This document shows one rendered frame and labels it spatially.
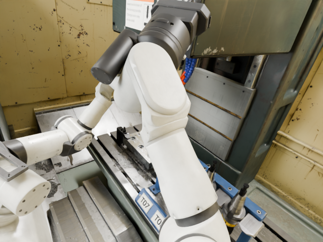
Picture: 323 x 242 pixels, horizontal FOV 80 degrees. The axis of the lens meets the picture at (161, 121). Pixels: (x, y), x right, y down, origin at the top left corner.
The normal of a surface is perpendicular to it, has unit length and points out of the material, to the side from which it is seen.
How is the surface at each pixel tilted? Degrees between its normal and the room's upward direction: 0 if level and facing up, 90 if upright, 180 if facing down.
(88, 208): 8
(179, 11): 30
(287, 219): 0
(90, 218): 7
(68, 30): 90
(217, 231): 40
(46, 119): 24
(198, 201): 46
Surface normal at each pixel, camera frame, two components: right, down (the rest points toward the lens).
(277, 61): -0.77, 0.23
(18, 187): 0.13, -0.57
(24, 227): 0.42, -0.88
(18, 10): 0.62, 0.46
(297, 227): 0.13, -0.86
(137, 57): 0.40, -0.33
